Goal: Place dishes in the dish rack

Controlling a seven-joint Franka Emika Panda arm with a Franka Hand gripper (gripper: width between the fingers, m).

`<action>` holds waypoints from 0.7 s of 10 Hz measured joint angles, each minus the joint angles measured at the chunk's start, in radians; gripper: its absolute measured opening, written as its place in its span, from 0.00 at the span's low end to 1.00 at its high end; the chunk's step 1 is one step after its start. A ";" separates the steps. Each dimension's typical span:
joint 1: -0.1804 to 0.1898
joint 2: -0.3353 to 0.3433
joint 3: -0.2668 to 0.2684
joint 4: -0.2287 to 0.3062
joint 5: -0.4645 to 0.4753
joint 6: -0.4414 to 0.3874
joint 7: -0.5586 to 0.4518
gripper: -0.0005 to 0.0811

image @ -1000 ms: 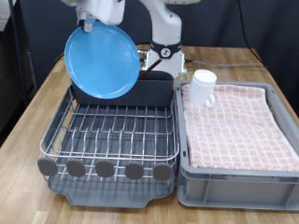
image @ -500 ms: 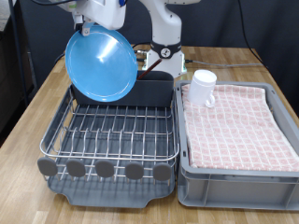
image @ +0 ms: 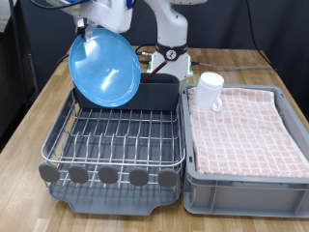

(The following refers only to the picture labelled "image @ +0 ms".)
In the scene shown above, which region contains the blue plate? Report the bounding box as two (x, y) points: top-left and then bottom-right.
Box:
(69, 27), (142, 108)

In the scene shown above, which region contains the dark grey utensil holder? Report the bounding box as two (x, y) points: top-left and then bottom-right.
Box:
(72, 71), (181, 112)

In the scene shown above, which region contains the looped black cable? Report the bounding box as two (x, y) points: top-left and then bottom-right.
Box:
(134, 43), (157, 65)

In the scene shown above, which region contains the grey plastic drain tray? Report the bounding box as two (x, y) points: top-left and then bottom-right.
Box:
(47, 88), (183, 217)

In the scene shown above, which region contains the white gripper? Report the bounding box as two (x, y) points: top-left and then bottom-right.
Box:
(61, 0), (133, 42)

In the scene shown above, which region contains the thin black hanging cable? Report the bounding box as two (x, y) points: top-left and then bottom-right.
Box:
(244, 0), (279, 73)

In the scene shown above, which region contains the grey plastic crate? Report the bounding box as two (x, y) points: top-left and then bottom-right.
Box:
(180, 83), (309, 218)

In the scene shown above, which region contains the long black table cable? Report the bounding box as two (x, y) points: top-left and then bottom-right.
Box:
(56, 46), (153, 68)

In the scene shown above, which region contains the metal wire dish rack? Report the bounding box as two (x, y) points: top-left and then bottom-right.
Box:
(38, 88), (186, 191)

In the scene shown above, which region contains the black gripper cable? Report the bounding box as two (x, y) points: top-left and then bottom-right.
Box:
(28, 0), (93, 11)

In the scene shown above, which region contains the black metal pole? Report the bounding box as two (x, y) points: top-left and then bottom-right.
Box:
(8, 0), (32, 110)

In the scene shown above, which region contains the pink checked cloth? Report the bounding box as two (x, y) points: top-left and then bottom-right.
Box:
(187, 86), (309, 179)

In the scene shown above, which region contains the dark side cabinet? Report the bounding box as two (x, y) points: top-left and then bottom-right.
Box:
(0, 18), (37, 143)

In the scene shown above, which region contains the brown wooden spoon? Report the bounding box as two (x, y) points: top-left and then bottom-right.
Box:
(140, 61), (168, 84)

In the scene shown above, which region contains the white mug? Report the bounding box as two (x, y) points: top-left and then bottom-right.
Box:
(193, 72), (225, 112)

